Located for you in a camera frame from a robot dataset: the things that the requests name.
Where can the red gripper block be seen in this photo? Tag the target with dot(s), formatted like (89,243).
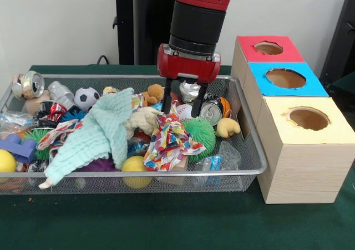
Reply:
(188,67)

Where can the clear plastic water bottle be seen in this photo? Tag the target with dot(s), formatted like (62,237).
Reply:
(230,155)

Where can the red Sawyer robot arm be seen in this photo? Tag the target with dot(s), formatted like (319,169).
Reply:
(198,17)

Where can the clear mesh bin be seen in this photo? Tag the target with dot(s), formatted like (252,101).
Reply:
(244,155)

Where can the wooden box with three holes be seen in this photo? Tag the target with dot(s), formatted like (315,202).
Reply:
(305,169)

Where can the silver drink can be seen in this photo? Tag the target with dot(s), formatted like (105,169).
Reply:
(188,90)

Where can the brown plush bear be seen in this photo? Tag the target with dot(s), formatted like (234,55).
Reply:
(154,93)

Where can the colourful dotted cloth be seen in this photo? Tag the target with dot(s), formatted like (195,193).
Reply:
(172,142)

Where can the yellow ball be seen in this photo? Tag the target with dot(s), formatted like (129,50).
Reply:
(136,165)
(7,161)

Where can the mint green knitted cloth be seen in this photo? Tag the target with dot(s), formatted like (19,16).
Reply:
(94,133)

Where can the black and white soccer ball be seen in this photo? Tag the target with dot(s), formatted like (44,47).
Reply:
(86,98)

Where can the dark green tablecloth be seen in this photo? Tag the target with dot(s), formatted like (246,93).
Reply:
(166,222)

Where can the crushed colourful drink can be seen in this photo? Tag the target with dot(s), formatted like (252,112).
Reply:
(29,83)

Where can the green covered side table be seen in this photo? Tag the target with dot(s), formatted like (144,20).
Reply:
(345,86)

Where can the purple toy block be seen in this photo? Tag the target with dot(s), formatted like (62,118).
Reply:
(25,150)

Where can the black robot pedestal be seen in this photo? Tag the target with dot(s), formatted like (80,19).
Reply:
(138,25)

